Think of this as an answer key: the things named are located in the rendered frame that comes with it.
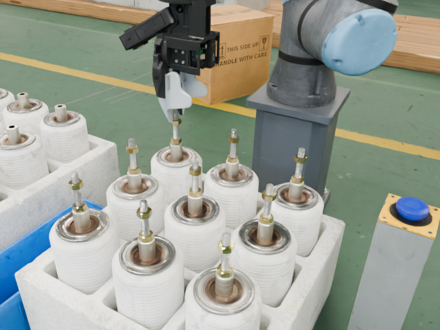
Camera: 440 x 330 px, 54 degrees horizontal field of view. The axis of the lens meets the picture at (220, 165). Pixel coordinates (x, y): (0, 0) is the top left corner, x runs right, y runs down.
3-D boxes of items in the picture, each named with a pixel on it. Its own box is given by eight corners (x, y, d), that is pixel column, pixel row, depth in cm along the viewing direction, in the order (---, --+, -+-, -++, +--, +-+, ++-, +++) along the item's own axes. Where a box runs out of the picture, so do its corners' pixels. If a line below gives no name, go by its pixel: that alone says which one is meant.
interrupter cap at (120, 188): (109, 201, 69) (108, 198, 68) (116, 176, 75) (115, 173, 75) (156, 201, 69) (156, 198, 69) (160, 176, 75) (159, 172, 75)
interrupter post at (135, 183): (127, 192, 71) (125, 175, 69) (129, 184, 73) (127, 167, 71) (142, 192, 71) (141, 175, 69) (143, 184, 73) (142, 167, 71)
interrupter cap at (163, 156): (164, 146, 85) (163, 143, 84) (201, 151, 83) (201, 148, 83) (150, 165, 78) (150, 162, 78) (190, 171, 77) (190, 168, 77)
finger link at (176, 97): (186, 132, 71) (189, 76, 67) (156, 124, 73) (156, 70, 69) (195, 127, 73) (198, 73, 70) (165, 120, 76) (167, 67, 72)
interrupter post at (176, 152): (172, 154, 82) (171, 139, 80) (184, 156, 82) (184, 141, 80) (168, 160, 80) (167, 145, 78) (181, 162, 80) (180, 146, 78)
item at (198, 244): (207, 266, 82) (209, 186, 73) (232, 302, 75) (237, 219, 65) (159, 283, 78) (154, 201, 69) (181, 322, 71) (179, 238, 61)
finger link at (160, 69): (160, 100, 69) (161, 44, 66) (151, 98, 70) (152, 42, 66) (175, 94, 73) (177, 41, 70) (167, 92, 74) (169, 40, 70)
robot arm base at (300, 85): (279, 77, 105) (284, 36, 100) (342, 90, 99) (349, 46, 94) (256, 98, 93) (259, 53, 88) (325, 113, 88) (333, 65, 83)
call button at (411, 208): (397, 204, 60) (400, 192, 59) (427, 213, 58) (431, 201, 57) (391, 219, 57) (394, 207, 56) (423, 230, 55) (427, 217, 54)
